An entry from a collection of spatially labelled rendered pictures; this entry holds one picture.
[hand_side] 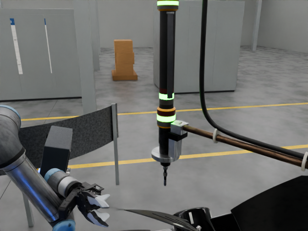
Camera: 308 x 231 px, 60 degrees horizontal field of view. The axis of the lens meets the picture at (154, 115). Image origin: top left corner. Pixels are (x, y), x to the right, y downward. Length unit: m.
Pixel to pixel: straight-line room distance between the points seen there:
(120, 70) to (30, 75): 3.03
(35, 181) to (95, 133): 1.81
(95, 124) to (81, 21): 2.50
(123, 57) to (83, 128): 6.22
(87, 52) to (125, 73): 4.04
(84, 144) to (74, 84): 4.15
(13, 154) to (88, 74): 4.07
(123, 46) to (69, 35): 2.50
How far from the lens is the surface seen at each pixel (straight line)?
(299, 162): 0.51
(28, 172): 0.94
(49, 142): 1.31
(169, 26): 0.57
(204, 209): 0.83
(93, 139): 2.73
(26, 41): 6.76
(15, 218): 3.03
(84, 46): 4.84
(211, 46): 7.03
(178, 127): 0.60
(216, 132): 0.56
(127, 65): 8.72
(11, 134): 0.92
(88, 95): 4.98
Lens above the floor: 1.77
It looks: 19 degrees down
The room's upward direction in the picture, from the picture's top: straight up
